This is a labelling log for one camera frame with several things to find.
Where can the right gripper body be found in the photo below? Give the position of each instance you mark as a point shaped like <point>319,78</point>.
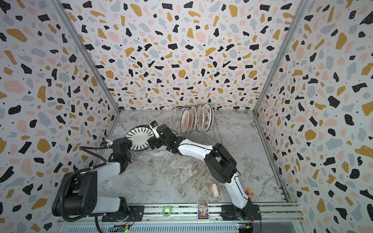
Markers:
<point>157,142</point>

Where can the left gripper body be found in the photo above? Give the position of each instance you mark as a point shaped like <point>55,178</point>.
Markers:
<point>127,144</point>

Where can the black white striped plate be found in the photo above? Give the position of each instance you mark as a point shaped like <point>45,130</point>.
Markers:
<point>139,137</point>

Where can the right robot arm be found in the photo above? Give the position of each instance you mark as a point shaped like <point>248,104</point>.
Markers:
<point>218,160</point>

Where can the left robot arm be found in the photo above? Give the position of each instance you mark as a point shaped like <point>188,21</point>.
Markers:
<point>77,196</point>

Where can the fruit patterned white plate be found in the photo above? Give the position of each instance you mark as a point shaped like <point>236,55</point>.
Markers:
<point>208,117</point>

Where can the green tape roll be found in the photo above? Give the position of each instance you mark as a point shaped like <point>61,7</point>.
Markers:
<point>167,211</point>

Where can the pink eraser block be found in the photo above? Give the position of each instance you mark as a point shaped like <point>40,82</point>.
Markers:
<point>215,190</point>

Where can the colourful card pack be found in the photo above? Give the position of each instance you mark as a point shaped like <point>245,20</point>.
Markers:
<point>202,210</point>

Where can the pink yellow small toy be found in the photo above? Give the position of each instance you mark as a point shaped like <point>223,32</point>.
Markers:
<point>250,193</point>

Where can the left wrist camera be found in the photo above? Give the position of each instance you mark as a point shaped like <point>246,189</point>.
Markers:
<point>106,143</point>

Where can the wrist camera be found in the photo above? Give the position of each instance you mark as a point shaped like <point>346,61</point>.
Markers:
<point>106,143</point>
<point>153,126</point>

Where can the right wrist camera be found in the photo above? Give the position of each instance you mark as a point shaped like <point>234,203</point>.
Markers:
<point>153,126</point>

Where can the wire dish rack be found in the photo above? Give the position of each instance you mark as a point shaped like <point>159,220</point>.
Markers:
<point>209,138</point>

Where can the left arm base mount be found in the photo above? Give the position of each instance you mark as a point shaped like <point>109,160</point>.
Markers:
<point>133,213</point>

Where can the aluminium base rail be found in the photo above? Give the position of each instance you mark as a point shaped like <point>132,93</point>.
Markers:
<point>276,218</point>

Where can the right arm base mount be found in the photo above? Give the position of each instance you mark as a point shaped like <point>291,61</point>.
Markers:
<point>249,212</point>

